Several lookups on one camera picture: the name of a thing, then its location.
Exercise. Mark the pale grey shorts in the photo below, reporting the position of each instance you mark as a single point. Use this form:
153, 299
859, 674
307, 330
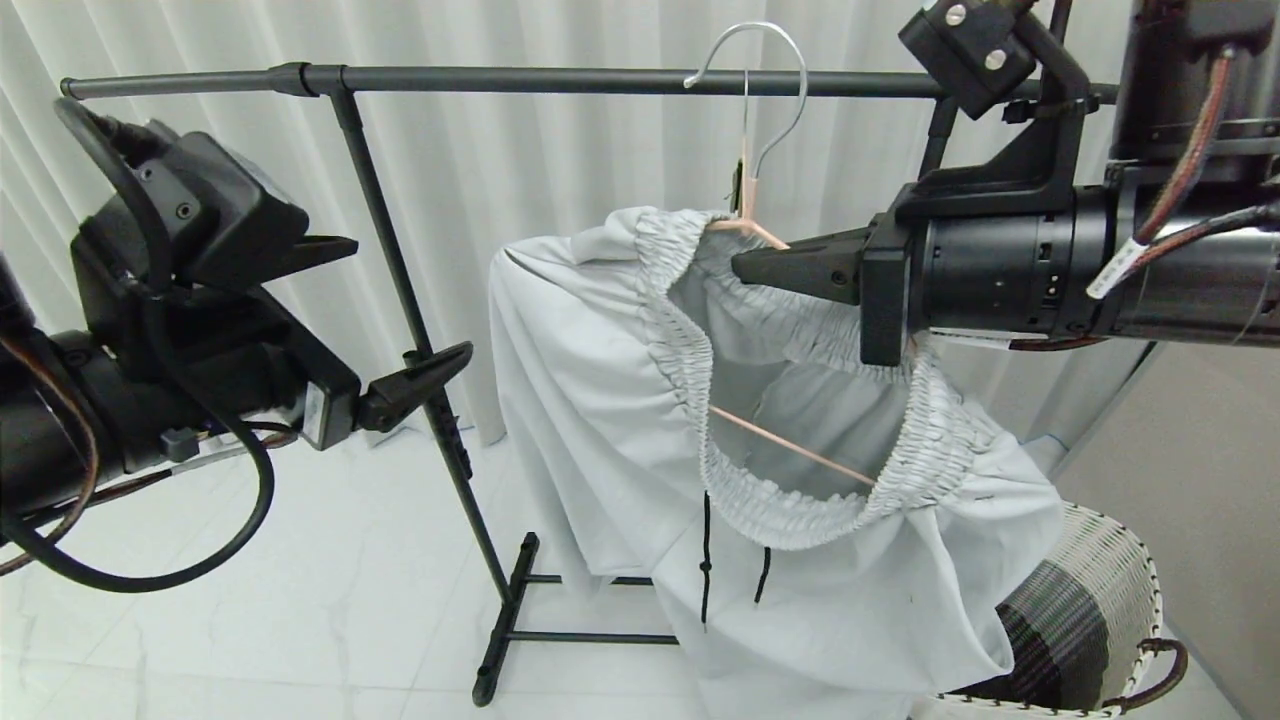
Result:
600, 400

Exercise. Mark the pink clothes hanger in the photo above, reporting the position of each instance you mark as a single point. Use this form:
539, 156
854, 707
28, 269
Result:
775, 30
747, 110

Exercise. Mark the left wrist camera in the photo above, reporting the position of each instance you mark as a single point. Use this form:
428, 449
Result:
200, 220

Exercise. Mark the white curtain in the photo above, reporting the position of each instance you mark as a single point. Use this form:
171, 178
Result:
500, 250

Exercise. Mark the white laundry basket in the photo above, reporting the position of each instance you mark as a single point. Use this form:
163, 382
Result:
1100, 600

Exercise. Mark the black clothes rack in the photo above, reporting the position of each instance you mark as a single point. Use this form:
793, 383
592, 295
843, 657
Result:
500, 80

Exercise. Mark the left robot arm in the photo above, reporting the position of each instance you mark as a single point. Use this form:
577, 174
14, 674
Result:
50, 430

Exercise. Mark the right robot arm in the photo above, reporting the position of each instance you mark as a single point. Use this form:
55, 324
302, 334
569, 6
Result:
1200, 280

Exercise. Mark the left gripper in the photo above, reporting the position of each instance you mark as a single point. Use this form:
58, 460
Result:
250, 370

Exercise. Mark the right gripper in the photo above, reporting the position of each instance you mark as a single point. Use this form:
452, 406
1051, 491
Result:
1000, 270

